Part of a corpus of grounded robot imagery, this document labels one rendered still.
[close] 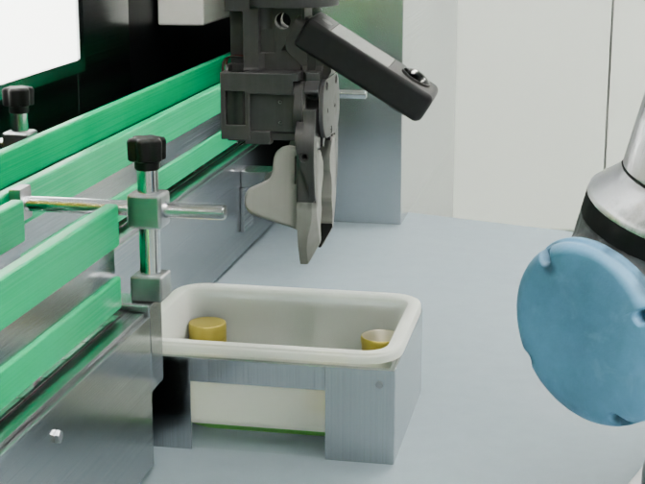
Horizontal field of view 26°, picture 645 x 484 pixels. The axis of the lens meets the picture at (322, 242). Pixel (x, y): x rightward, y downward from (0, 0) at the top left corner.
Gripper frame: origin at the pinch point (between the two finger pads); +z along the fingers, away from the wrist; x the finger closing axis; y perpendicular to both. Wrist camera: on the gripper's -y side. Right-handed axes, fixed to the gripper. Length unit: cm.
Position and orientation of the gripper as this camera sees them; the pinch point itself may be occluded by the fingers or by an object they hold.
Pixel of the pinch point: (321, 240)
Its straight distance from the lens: 112.6
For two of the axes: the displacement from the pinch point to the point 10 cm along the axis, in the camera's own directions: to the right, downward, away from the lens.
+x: -1.9, 2.4, -9.5
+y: -9.8, -0.4, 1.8
